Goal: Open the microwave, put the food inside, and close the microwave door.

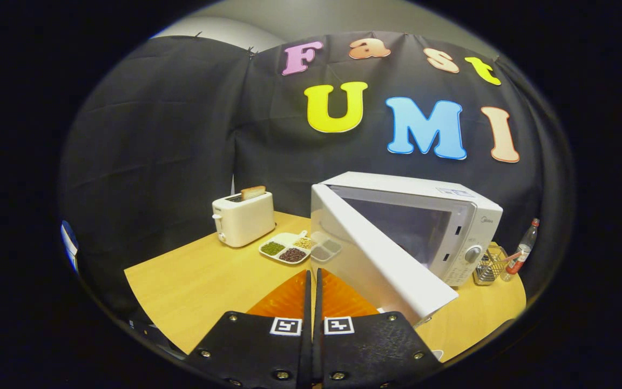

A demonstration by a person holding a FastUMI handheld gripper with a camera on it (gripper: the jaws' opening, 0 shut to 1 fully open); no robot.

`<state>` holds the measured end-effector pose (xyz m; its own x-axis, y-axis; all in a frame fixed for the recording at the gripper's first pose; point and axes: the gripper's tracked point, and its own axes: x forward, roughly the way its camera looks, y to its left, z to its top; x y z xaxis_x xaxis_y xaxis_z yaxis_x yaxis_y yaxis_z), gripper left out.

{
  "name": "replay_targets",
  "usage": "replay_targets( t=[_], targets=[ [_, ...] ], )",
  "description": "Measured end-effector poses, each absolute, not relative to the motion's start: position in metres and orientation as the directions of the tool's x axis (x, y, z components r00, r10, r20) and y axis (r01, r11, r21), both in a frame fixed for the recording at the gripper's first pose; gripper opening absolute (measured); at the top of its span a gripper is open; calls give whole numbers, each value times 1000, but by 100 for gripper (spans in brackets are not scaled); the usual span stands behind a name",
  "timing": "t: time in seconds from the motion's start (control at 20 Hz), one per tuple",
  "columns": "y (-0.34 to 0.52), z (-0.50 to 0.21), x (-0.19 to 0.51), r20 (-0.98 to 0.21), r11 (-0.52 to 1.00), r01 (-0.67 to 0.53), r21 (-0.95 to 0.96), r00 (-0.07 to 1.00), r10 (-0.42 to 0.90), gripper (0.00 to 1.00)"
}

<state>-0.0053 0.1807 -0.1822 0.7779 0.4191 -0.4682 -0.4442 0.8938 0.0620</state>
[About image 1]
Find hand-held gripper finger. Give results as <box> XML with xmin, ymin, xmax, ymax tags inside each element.
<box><xmin>184</xmin><ymin>270</ymin><xmax>313</xmax><ymax>389</ymax></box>
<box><xmin>314</xmin><ymin>269</ymin><xmax>444</xmax><ymax>389</ymax></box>

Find clear bottle with red label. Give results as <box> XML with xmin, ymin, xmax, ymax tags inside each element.
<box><xmin>500</xmin><ymin>218</ymin><xmax>540</xmax><ymax>282</ymax></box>

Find black backdrop cloth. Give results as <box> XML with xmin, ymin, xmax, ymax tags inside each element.
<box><xmin>57</xmin><ymin>31</ymin><xmax>576</xmax><ymax>319</ymax></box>

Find white bread toaster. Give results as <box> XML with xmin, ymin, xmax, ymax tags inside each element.
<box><xmin>212</xmin><ymin>192</ymin><xmax>276</xmax><ymax>249</ymax></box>

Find white divided dish with beans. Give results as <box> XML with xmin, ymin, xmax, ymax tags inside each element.
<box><xmin>259</xmin><ymin>231</ymin><xmax>314</xmax><ymax>265</ymax></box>

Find metal wire basket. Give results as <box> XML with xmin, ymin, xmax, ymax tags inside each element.
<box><xmin>473</xmin><ymin>242</ymin><xmax>509</xmax><ymax>286</ymax></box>

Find white toaster oven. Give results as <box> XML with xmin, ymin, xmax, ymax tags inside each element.
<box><xmin>310</xmin><ymin>171</ymin><xmax>504</xmax><ymax>327</ymax></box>

